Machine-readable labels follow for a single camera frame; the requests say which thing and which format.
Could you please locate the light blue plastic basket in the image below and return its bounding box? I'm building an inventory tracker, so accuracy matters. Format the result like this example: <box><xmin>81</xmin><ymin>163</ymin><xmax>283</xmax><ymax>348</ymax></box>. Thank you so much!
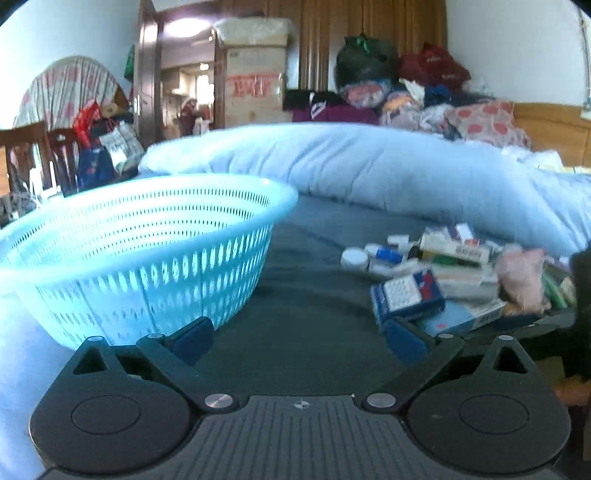
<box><xmin>0</xmin><ymin>173</ymin><xmax>300</xmax><ymax>350</ymax></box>

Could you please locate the cloth-covered round tabletop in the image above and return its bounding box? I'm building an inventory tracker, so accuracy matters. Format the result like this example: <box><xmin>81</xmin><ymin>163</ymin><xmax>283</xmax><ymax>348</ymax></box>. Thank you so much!
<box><xmin>13</xmin><ymin>55</ymin><xmax>131</xmax><ymax>136</ymax></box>

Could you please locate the wooden headboard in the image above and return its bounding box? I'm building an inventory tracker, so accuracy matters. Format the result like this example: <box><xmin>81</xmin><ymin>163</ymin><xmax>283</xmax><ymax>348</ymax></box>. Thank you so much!
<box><xmin>512</xmin><ymin>102</ymin><xmax>591</xmax><ymax>169</ymax></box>

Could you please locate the light blue duvet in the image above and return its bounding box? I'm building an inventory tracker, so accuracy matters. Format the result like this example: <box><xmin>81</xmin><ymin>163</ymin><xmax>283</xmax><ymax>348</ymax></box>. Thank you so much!
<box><xmin>139</xmin><ymin>121</ymin><xmax>591</xmax><ymax>260</ymax></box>

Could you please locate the round ceiling light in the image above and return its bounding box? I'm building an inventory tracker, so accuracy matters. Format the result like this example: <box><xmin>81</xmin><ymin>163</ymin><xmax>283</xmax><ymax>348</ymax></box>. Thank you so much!
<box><xmin>163</xmin><ymin>18</ymin><xmax>211</xmax><ymax>39</ymax></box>

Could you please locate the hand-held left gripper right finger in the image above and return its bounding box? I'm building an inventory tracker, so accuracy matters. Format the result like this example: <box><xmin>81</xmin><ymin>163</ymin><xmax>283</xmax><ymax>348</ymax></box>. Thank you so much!
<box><xmin>362</xmin><ymin>318</ymin><xmax>539</xmax><ymax>414</ymax></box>

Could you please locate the dark wooden chair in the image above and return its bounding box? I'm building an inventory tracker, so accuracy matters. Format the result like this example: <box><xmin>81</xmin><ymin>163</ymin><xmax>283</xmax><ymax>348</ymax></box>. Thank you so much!
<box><xmin>46</xmin><ymin>127</ymin><xmax>82</xmax><ymax>193</ymax></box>
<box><xmin>0</xmin><ymin>121</ymin><xmax>52</xmax><ymax>195</ymax></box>

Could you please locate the blue shopping bag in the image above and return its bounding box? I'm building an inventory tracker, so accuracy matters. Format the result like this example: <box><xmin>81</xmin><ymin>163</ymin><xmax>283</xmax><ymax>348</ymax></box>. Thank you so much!
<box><xmin>76</xmin><ymin>147</ymin><xmax>117</xmax><ymax>193</ymax></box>

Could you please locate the blue grid-printed medicine box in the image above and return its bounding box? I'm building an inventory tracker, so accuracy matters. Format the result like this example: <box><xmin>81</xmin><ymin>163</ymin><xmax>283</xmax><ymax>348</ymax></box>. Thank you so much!
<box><xmin>370</xmin><ymin>270</ymin><xmax>447</xmax><ymax>326</ymax></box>

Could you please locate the white round jar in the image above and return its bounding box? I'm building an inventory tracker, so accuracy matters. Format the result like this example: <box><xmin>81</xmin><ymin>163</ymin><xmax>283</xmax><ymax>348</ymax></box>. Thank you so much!
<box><xmin>340</xmin><ymin>247</ymin><xmax>370</xmax><ymax>271</ymax></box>

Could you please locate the red cloth bag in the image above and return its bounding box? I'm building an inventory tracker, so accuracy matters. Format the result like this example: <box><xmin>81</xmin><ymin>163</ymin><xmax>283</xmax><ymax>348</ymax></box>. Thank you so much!
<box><xmin>399</xmin><ymin>42</ymin><xmax>472</xmax><ymax>89</ymax></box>

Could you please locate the black plastic bag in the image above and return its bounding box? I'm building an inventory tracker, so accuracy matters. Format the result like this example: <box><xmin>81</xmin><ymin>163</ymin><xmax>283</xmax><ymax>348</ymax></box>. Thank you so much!
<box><xmin>335</xmin><ymin>34</ymin><xmax>400</xmax><ymax>87</ymax></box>

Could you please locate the red floral pillow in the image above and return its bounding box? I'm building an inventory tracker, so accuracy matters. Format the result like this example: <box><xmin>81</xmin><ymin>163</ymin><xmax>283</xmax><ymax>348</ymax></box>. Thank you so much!
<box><xmin>445</xmin><ymin>100</ymin><xmax>533</xmax><ymax>149</ymax></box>

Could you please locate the red mesh bag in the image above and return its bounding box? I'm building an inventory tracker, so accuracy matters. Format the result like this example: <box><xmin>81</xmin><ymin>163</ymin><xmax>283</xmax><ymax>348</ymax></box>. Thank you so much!
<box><xmin>72</xmin><ymin>102</ymin><xmax>105</xmax><ymax>149</ymax></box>

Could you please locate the maroon garment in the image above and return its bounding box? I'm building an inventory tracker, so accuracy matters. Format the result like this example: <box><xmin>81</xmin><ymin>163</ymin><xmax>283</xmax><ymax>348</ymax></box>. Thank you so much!
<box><xmin>292</xmin><ymin>102</ymin><xmax>382</xmax><ymax>125</ymax></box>

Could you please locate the plastic-covered cardboard box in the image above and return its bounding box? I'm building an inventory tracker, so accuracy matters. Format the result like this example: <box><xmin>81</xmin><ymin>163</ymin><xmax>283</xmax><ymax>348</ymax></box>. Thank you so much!
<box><xmin>213</xmin><ymin>17</ymin><xmax>295</xmax><ymax>48</ymax></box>

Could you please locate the red-printed cardboard box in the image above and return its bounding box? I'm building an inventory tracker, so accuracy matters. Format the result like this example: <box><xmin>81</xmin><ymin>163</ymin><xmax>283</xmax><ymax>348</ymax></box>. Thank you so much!
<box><xmin>223</xmin><ymin>45</ymin><xmax>288</xmax><ymax>124</ymax></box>

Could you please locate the black garment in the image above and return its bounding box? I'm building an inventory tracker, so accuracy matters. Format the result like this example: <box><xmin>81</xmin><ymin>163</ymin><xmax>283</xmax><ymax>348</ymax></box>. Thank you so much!
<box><xmin>283</xmin><ymin>89</ymin><xmax>343</xmax><ymax>112</ymax></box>

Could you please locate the pile of medicine boxes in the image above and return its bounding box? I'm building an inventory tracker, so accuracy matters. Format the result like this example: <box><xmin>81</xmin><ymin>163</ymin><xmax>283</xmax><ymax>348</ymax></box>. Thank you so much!
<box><xmin>365</xmin><ymin>222</ymin><xmax>579</xmax><ymax>339</ymax></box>

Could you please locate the person's right hand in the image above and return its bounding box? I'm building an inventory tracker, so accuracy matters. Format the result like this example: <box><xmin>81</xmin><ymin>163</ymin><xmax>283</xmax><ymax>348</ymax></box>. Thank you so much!
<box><xmin>553</xmin><ymin>376</ymin><xmax>591</xmax><ymax>408</ymax></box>

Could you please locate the brown wooden wardrobe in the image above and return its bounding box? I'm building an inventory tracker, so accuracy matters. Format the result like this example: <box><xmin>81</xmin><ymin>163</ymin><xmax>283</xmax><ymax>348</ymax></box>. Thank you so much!
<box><xmin>265</xmin><ymin>0</ymin><xmax>448</xmax><ymax>94</ymax></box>

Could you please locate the light blue flat box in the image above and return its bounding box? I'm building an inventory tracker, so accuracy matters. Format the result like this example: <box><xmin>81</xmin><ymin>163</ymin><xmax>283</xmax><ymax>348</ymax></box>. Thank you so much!
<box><xmin>418</xmin><ymin>298</ymin><xmax>507</xmax><ymax>338</ymax></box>

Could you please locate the white printed plastic bag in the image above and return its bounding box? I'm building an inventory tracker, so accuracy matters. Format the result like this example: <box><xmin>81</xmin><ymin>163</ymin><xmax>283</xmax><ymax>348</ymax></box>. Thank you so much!
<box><xmin>99</xmin><ymin>122</ymin><xmax>147</xmax><ymax>172</ymax></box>

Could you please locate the brown wooden door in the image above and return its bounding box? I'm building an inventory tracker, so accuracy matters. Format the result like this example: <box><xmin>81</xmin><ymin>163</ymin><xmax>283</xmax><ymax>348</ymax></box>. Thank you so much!
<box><xmin>136</xmin><ymin>0</ymin><xmax>164</xmax><ymax>149</ymax></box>

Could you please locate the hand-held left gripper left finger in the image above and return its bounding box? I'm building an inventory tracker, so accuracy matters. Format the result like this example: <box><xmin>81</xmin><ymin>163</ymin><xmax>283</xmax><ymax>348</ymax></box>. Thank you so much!
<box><xmin>69</xmin><ymin>316</ymin><xmax>240</xmax><ymax>412</ymax></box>

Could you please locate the pink plastic bag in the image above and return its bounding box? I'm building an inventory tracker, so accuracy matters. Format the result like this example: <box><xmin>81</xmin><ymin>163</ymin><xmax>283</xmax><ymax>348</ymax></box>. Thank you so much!
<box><xmin>496</xmin><ymin>248</ymin><xmax>553</xmax><ymax>315</ymax></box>

